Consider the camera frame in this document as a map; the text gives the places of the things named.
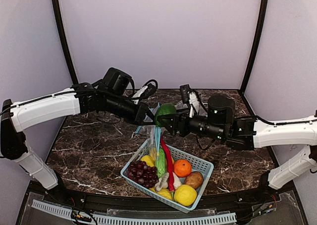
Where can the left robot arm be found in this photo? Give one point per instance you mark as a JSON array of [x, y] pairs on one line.
[[78, 99]]

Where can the clear zip bag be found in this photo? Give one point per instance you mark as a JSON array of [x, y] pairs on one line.
[[142, 130], [155, 133]]

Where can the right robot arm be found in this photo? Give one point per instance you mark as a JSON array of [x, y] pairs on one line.
[[249, 133]]

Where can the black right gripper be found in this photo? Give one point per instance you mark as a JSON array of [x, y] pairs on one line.
[[174, 123]]

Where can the left black frame post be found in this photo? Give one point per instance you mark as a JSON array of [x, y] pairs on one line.
[[63, 41]]

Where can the purple grape bunch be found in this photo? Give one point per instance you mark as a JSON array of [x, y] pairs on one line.
[[142, 174]]

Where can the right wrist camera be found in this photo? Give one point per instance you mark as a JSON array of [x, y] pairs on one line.
[[191, 98]]

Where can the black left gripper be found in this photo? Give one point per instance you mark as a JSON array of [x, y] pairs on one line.
[[142, 113]]

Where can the yellow mango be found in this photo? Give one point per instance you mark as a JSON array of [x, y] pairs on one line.
[[148, 160]]

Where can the brown potato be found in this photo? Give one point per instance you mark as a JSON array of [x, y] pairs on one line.
[[194, 179]]

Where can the red chili pepper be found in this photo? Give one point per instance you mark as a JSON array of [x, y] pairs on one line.
[[169, 167]]

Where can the white cable tray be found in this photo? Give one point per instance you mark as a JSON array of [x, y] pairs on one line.
[[121, 217]]

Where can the green avocado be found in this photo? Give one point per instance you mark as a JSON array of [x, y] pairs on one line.
[[164, 109]]

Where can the light blue plastic basket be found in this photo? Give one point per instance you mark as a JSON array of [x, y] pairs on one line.
[[203, 166]]

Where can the orange fruit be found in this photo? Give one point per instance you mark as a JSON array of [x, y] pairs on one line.
[[182, 168]]

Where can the yellow lemon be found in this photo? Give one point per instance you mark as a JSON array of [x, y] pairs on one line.
[[185, 195]]

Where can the yellow corn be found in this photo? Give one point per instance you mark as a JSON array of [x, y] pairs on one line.
[[163, 193]]

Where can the white garlic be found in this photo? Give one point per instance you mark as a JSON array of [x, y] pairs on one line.
[[164, 182]]

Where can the green cucumber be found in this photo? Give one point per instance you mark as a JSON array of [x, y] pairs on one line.
[[160, 163]]

